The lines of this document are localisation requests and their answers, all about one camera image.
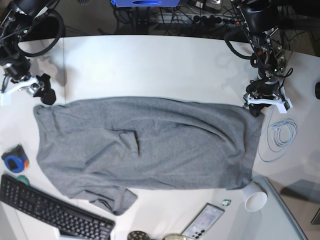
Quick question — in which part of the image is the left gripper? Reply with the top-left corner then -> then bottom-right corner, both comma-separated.
242,79 -> 293,117

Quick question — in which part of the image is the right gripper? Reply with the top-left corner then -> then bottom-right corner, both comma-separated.
0,63 -> 57,106

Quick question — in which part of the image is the grey t-shirt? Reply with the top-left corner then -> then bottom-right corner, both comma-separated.
33,97 -> 264,216

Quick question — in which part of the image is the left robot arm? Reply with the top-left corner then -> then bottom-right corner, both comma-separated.
224,0 -> 293,117

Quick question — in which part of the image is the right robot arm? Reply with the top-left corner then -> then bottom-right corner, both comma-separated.
0,0 -> 65,106

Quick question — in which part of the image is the black round object at edge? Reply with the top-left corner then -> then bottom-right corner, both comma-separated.
314,82 -> 320,100

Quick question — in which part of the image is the blue orange tape measure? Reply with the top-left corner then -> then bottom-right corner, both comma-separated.
1,144 -> 29,174

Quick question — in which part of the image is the green round object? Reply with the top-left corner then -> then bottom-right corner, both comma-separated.
16,175 -> 30,186

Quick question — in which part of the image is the white paper cup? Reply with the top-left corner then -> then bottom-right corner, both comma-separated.
240,181 -> 268,212

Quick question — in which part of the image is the small green white chip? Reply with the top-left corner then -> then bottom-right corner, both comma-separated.
221,199 -> 232,207

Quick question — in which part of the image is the blue box with hole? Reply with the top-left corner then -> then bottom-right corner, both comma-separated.
110,0 -> 188,8

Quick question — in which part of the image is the glass side table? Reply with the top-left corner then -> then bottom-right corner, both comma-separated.
246,176 -> 320,240

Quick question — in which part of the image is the black computer keyboard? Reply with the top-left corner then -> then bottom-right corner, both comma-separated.
0,174 -> 115,240

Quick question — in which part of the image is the smartphone in clear case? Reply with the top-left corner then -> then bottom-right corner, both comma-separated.
181,203 -> 225,240

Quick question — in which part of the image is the gold rimmed round tin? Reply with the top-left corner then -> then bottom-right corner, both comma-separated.
162,233 -> 187,240

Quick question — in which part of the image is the black gold dotted round object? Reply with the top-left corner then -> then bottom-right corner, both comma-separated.
127,231 -> 150,240

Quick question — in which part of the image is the white coiled cable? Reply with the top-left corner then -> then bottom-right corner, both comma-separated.
257,107 -> 298,164

